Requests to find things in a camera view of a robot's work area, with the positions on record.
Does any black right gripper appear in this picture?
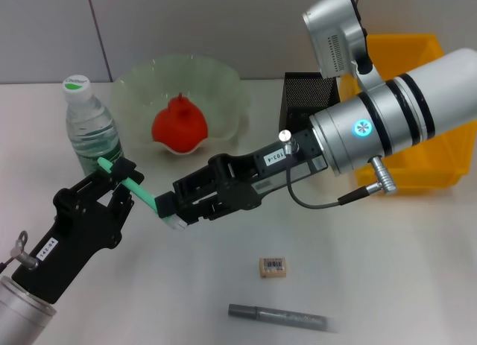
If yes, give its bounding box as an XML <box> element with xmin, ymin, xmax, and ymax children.
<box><xmin>156</xmin><ymin>128</ymin><xmax>329</xmax><ymax>227</ymax></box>

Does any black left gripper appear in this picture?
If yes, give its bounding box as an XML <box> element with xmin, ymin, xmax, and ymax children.
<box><xmin>10</xmin><ymin>159</ymin><xmax>146</xmax><ymax>306</ymax></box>

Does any mint green utility knife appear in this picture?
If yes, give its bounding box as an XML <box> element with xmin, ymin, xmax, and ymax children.
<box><xmin>97</xmin><ymin>156</ymin><xmax>187</xmax><ymax>232</ymax></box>

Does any water bottle with green label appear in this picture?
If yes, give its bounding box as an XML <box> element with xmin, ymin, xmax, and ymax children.
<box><xmin>62</xmin><ymin>74</ymin><xmax>126</xmax><ymax>177</ymax></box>

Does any translucent green fruit bowl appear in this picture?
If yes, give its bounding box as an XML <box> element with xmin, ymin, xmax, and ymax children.
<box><xmin>110</xmin><ymin>54</ymin><xmax>250</xmax><ymax>158</ymax></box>

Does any beige eraser with barcode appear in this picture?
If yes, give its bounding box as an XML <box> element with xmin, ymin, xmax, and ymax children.
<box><xmin>259</xmin><ymin>257</ymin><xmax>288</xmax><ymax>279</ymax></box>

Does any grey marker pen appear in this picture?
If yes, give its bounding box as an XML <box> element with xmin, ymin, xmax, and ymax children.
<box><xmin>227</xmin><ymin>303</ymin><xmax>342</xmax><ymax>335</ymax></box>

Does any black mesh pen holder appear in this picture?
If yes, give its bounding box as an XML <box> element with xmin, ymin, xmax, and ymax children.
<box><xmin>279</xmin><ymin>72</ymin><xmax>342</xmax><ymax>137</ymax></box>

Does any yellow plastic storage bin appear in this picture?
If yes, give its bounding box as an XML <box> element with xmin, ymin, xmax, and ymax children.
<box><xmin>338</xmin><ymin>34</ymin><xmax>477</xmax><ymax>189</ymax></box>

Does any left gripper cable with connector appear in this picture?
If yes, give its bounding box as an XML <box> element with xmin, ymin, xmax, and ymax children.
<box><xmin>0</xmin><ymin>230</ymin><xmax>39</xmax><ymax>270</ymax></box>

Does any gripper cable with connector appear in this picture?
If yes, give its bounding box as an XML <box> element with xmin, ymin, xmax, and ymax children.
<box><xmin>0</xmin><ymin>230</ymin><xmax>39</xmax><ymax>270</ymax></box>
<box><xmin>278</xmin><ymin>130</ymin><xmax>398</xmax><ymax>210</ymax></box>

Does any right gripper cable with connector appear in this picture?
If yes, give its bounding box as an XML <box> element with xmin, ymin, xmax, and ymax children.
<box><xmin>278</xmin><ymin>130</ymin><xmax>398</xmax><ymax>210</ymax></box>

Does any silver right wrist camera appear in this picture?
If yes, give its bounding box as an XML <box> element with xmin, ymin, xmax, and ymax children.
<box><xmin>301</xmin><ymin>0</ymin><xmax>387</xmax><ymax>96</ymax></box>

